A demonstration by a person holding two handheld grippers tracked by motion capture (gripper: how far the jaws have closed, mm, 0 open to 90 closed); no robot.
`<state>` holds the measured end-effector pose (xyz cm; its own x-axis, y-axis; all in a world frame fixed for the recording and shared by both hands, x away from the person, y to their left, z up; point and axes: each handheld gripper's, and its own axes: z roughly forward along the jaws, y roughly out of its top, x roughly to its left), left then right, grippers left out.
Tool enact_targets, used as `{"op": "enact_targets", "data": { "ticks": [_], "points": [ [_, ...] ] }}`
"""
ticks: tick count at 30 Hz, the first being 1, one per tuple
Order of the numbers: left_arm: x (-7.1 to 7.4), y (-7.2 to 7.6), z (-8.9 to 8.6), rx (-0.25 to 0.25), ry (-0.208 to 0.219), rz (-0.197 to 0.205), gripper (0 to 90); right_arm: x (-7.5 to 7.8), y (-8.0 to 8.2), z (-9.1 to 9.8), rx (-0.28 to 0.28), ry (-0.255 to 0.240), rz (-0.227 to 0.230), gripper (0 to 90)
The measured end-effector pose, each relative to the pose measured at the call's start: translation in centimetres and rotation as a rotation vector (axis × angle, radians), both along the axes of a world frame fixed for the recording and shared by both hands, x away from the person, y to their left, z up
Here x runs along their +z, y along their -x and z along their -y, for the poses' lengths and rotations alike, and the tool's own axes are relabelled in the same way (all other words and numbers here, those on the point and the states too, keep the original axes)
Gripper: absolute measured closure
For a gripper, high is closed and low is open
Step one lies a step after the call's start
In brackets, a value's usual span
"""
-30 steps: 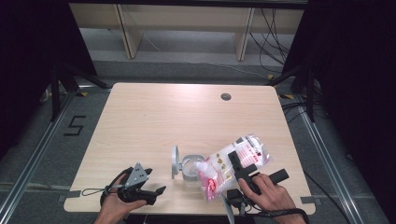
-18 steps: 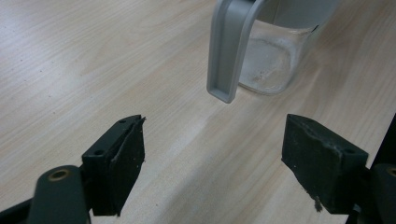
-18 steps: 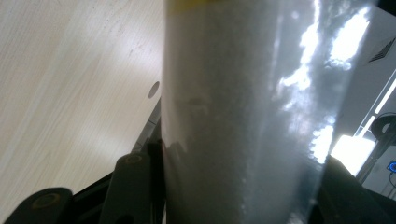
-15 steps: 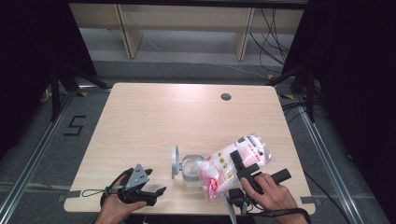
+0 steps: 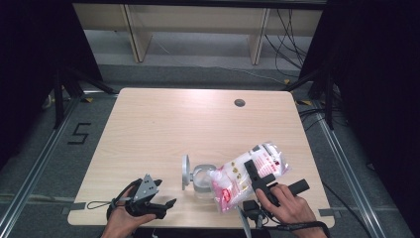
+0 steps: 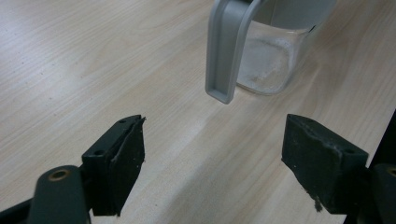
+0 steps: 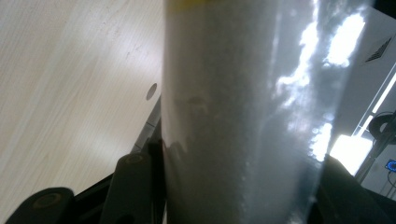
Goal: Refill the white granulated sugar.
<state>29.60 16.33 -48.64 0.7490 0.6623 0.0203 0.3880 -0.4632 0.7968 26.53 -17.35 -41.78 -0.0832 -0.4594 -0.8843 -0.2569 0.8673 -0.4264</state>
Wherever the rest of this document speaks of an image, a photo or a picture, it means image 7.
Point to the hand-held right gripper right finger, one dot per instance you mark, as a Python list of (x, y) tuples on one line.
[(345, 193)]

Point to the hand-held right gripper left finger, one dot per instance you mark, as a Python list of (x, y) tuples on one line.
[(132, 186)]

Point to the clear plastic tube with powder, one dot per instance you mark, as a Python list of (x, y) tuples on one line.
[(236, 109)]

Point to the black stand with round head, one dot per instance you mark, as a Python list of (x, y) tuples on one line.
[(381, 127)]

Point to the grey round table grommet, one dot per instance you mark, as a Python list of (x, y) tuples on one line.
[(151, 91)]

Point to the ceiling air vent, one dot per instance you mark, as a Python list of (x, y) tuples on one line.
[(378, 50)]

